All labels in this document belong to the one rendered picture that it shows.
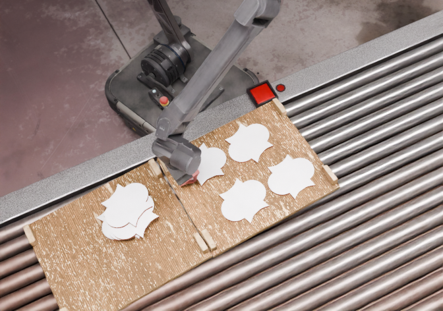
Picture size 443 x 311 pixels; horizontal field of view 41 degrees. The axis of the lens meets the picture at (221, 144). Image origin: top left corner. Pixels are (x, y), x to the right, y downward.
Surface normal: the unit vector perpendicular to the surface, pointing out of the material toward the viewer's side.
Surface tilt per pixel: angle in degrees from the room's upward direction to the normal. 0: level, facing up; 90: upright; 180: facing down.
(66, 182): 0
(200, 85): 46
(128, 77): 0
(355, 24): 0
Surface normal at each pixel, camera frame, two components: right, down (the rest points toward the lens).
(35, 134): -0.05, -0.50
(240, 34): -0.55, 0.24
